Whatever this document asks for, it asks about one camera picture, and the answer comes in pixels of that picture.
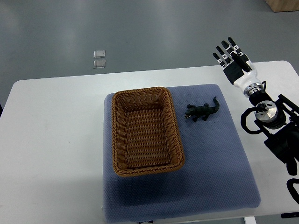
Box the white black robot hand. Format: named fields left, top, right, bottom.
left=213, top=37, right=263, bottom=97

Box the dark toy crocodile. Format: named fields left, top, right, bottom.
left=184, top=97, right=220, bottom=122

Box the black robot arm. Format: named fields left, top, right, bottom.
left=241, top=81, right=299, bottom=177

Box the brown wicker basket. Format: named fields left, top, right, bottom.
left=111, top=87, right=185, bottom=177

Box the wooden box corner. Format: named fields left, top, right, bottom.
left=265, top=0, right=299, bottom=12

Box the blue grey cushion mat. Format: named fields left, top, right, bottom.
left=103, top=84, right=261, bottom=223

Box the upper clear floor plate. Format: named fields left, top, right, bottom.
left=93, top=50, right=106, bottom=58

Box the clear floor plate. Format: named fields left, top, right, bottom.
left=93, top=50, right=106, bottom=58
left=93, top=59, right=106, bottom=69

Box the lower clear floor plate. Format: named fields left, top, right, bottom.
left=93, top=59, right=106, bottom=69

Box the white table leg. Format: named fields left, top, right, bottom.
left=243, top=216, right=257, bottom=224

